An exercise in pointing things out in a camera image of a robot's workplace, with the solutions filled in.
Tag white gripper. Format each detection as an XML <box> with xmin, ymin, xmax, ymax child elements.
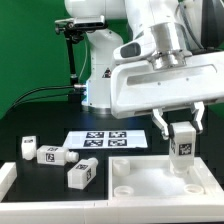
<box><xmin>111</xmin><ymin>51</ymin><xmax>224</xmax><ymax>140</ymax></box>

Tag white square table top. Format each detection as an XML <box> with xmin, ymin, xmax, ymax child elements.
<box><xmin>108</xmin><ymin>155</ymin><xmax>224</xmax><ymax>200</ymax></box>

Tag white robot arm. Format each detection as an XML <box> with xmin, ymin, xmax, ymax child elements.
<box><xmin>64</xmin><ymin>0</ymin><xmax>224</xmax><ymax>139</ymax></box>

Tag marker sheet on table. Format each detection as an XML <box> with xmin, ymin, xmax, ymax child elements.
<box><xmin>63</xmin><ymin>130</ymin><xmax>148</xmax><ymax>149</ymax></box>

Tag white U-shaped obstacle fence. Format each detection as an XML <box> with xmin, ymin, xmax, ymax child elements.
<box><xmin>0</xmin><ymin>162</ymin><xmax>224</xmax><ymax>224</ymax></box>

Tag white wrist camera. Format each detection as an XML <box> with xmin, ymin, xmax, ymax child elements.
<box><xmin>113</xmin><ymin>42</ymin><xmax>145</xmax><ymax>65</ymax></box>

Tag camera on black stand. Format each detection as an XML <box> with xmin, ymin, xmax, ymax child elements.
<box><xmin>55</xmin><ymin>15</ymin><xmax>107</xmax><ymax>95</ymax></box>

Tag black cables on table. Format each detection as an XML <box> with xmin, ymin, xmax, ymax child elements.
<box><xmin>6</xmin><ymin>84</ymin><xmax>88</xmax><ymax>116</ymax></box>

